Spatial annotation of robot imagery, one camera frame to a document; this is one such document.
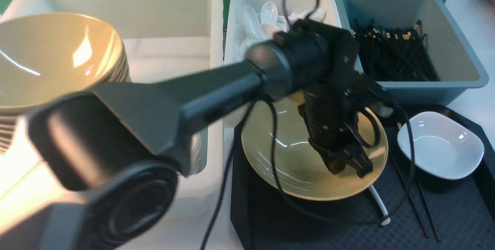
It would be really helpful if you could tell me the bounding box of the white spoon back right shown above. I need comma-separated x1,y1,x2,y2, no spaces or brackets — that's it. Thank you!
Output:
289,8,326,22

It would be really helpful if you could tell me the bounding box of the yellow noodle bowl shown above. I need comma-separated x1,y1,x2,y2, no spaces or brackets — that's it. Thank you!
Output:
241,98,389,201

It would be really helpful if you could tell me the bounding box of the stack of white dishes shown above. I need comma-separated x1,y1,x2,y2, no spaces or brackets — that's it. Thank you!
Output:
190,133,201,175

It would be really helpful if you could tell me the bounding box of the top stacked yellow bowl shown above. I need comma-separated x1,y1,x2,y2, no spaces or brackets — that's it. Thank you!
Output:
0,12,131,113

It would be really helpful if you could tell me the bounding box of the white spoon bin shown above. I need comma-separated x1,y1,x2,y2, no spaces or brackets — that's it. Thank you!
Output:
224,0,342,65

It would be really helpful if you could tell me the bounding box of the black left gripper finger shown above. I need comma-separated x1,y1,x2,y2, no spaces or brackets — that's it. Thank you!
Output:
318,148,350,175
342,141,373,178

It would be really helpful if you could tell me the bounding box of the pile of black chopsticks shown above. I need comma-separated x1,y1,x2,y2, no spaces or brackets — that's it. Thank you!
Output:
351,19,440,82

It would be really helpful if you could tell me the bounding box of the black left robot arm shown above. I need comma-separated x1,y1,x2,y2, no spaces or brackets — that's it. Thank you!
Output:
1,19,398,250

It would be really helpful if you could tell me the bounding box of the black chopstick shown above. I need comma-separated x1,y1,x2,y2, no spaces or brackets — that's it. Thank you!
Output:
409,170,441,243
389,151,430,239

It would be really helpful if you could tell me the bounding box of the stack of yellow bowls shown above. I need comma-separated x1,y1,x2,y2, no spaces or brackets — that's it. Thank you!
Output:
0,55,132,156

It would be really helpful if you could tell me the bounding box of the large white plastic tub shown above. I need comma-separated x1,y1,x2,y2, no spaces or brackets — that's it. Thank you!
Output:
1,0,224,232

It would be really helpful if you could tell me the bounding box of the white soup spoon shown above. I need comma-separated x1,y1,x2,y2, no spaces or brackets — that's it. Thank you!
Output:
368,185,391,226

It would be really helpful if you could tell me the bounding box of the grey-blue chopstick bin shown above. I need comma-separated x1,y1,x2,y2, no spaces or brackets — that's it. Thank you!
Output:
336,0,489,105

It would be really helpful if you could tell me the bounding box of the white spoon top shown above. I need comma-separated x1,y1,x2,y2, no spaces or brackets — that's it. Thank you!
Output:
260,1,279,24

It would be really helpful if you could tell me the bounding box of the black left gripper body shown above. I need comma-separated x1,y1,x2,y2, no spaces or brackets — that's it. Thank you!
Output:
299,74,395,152

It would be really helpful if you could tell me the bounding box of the black serving tray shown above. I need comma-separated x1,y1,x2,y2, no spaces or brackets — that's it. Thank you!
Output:
230,105,495,250

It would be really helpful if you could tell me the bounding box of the white square sauce dish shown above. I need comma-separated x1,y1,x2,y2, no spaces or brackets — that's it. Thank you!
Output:
410,112,485,181

